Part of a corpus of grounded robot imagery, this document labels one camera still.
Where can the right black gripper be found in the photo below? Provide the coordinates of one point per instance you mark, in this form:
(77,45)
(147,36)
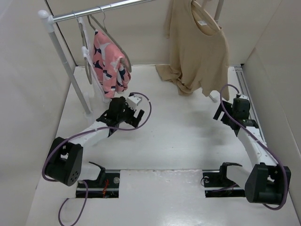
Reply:
(218,111)

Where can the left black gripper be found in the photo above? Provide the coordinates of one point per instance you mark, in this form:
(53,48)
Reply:
(132,120)

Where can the beige t shirt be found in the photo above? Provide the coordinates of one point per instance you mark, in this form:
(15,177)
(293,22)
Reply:
(196,60)

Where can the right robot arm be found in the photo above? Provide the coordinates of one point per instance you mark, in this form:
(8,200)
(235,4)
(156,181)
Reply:
(268,181)

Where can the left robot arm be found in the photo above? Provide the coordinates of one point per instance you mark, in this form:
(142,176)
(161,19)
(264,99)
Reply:
(64,162)

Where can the pink shark print shirt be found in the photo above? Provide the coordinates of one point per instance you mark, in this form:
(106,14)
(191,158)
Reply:
(111,74)

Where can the grey hanger with pink shirt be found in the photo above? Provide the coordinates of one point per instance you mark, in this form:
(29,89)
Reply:
(125,62)

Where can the grey hanger with tank top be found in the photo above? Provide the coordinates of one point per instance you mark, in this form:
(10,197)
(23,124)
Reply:
(85,49)

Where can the white tank top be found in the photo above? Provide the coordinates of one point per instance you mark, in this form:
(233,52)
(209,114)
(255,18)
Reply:
(98,90)

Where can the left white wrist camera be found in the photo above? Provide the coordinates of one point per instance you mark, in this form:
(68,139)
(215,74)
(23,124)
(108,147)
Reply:
(133,100)

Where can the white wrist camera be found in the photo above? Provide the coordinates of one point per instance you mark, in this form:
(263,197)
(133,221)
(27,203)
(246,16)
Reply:
(133,100)
(241,96)

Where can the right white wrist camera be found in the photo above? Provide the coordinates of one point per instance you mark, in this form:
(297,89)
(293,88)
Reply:
(241,96)

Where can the aluminium rail on right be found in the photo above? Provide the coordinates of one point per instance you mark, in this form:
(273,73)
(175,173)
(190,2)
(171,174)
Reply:
(245,91)

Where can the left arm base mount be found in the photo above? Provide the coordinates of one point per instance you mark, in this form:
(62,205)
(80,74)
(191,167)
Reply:
(105,188)

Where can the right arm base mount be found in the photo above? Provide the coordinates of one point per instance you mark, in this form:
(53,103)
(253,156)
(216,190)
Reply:
(218,187)

